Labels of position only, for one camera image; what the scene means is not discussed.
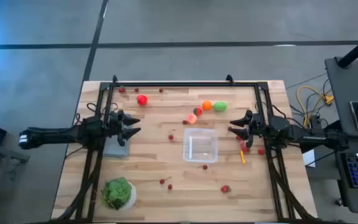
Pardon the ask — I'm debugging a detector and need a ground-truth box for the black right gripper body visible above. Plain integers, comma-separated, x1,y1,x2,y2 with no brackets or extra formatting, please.
250,111,273,141

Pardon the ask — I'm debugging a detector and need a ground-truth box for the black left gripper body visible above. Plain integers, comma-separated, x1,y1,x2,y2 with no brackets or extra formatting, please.
103,111,122,139

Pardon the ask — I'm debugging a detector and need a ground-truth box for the red toy apple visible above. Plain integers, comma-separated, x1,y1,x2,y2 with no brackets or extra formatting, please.
136,94,149,107

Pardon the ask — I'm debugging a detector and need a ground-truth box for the green toy fruit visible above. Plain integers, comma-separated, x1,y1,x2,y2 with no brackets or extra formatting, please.
213,101,228,113

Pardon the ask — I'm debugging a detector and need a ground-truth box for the clear plastic tupperware container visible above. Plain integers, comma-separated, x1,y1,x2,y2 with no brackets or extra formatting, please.
182,127,219,164

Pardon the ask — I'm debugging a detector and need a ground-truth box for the grey folded cloth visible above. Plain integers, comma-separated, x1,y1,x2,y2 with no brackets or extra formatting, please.
103,113,134,158

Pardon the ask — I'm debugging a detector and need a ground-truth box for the white paper sheet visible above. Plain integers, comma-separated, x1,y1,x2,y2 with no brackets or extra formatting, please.
302,149,316,168

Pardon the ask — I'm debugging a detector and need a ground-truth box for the green lettuce in bowl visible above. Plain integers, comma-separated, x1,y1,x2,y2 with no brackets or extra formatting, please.
100,177,137,212

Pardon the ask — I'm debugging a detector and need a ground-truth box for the grey desk with pole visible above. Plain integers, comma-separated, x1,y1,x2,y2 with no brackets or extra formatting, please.
324,57,358,139

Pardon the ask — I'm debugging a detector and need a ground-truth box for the dark grey keyboard desk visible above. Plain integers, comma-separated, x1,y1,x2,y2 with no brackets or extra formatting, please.
331,135,358,216

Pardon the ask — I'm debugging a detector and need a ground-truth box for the grey metal bench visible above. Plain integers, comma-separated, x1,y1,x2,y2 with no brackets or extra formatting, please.
0,141,30,164

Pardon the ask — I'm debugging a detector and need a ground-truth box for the black pole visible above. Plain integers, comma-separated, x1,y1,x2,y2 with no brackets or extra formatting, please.
336,28,358,68

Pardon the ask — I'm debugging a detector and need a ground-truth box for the black metal table frame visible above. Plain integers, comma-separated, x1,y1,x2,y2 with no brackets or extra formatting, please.
50,74,332,224

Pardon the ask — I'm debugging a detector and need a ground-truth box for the yellow cable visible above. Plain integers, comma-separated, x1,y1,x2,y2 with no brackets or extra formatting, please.
296,85,335,128

